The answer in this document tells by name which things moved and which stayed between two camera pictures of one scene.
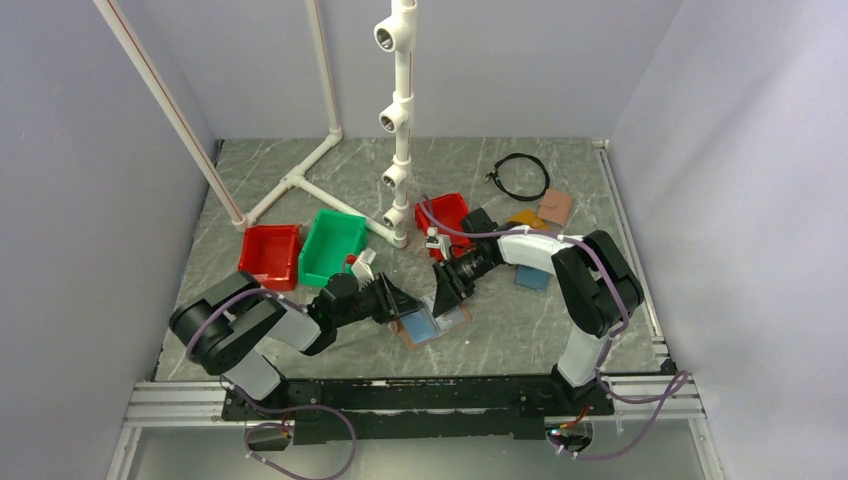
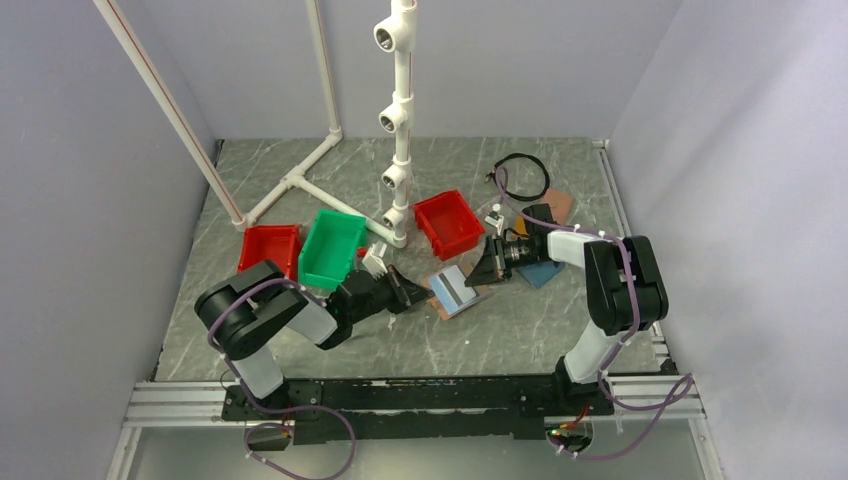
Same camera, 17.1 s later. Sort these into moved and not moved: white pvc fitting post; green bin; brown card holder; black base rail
Moved: brown card holder
Not moved: black base rail; green bin; white pvc fitting post
